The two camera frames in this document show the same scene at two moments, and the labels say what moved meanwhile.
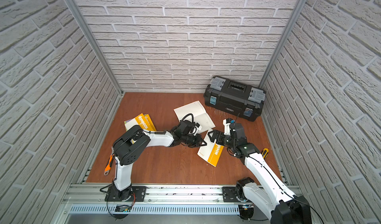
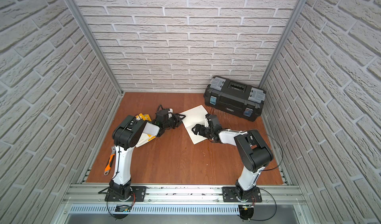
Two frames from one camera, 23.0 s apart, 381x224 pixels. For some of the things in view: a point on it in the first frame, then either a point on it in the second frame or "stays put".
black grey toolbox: (234, 97) stays put
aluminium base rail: (157, 194) stays put
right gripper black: (216, 133) -> (198, 126)
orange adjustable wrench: (108, 165) stays put
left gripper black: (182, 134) -> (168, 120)
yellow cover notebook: (211, 151) -> (145, 117)
